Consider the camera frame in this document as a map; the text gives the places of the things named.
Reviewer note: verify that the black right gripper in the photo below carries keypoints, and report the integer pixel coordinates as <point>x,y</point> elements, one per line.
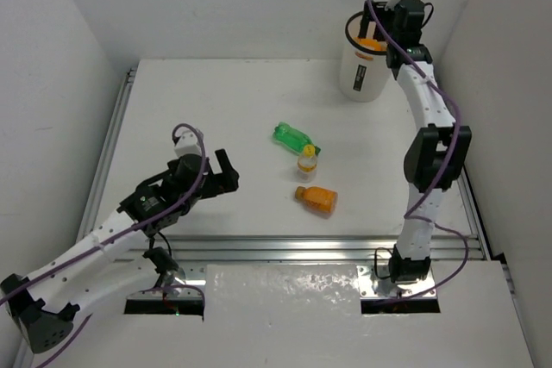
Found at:
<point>379,11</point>

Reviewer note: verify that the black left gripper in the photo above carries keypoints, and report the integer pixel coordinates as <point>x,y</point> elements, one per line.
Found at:
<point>219,180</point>

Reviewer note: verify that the orange bottle fruit label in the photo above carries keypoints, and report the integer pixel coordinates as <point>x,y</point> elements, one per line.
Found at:
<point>369,49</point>

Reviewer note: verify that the orange bottle brown cap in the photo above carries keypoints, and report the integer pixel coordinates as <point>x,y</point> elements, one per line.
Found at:
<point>317,199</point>

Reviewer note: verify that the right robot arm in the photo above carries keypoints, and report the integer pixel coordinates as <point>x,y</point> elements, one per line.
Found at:
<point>436,156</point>

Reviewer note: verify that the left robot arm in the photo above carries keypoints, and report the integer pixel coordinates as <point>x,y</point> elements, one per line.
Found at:
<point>45,303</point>

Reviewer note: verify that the white bin black rim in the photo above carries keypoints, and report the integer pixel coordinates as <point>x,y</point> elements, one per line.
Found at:
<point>361,80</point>

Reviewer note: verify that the green plastic bottle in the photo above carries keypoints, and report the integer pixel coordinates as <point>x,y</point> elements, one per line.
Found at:
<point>292,138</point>

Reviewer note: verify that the clear bottle yellow cap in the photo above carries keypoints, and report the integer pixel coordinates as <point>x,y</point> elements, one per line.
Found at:
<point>307,163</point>

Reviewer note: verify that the white foam cover plate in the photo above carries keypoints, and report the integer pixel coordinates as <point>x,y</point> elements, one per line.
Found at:
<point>275,292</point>

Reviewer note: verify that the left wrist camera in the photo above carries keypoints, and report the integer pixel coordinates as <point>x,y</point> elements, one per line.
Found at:
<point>186,142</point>

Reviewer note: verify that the aluminium table edge rail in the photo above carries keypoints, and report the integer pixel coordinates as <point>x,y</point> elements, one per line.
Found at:
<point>278,249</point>

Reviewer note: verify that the left side rail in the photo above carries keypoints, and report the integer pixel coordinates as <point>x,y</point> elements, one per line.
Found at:
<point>103,164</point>

